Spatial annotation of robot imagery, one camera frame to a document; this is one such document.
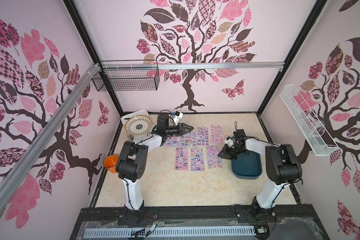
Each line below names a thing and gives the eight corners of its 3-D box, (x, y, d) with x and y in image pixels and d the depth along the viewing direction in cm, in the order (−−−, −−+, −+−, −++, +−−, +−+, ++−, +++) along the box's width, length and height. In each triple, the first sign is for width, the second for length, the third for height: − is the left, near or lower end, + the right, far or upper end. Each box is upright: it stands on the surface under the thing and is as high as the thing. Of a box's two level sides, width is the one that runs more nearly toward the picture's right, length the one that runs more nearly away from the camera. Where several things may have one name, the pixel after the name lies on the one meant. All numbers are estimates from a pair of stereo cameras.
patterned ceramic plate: (123, 135, 109) (121, 132, 107) (129, 117, 120) (127, 115, 118) (149, 135, 109) (149, 132, 107) (153, 117, 120) (152, 115, 118)
